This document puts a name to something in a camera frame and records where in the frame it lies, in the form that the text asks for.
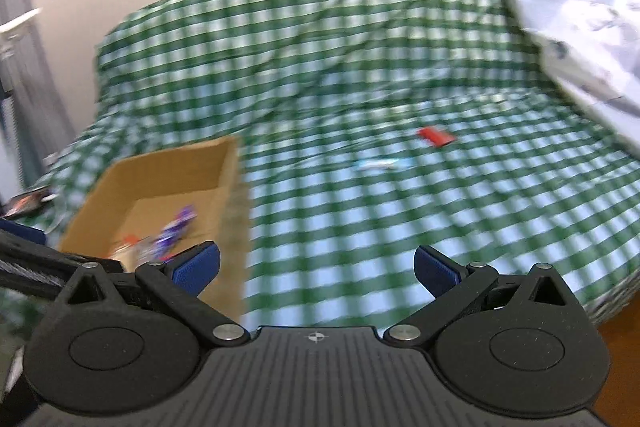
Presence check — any light blue candy stick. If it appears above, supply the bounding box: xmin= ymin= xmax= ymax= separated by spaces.
xmin=354 ymin=157 xmax=414 ymax=171

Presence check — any green checkered sofa cover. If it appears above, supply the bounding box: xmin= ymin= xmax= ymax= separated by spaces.
xmin=32 ymin=0 xmax=639 ymax=327

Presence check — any small red snack packet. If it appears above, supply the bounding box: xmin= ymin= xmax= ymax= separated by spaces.
xmin=418 ymin=127 xmax=456 ymax=147

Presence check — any black smartphone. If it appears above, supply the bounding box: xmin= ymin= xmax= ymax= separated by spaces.
xmin=1 ymin=186 xmax=56 ymax=220

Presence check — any purple chocolate bar wrapper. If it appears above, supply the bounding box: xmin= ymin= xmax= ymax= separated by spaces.
xmin=151 ymin=205 xmax=196 ymax=260

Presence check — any white grey crumpled cloth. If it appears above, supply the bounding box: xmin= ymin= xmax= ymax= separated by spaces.
xmin=508 ymin=0 xmax=639 ymax=153

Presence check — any brown cardboard box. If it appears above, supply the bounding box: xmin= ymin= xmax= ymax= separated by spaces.
xmin=58 ymin=136 xmax=250 ymax=321

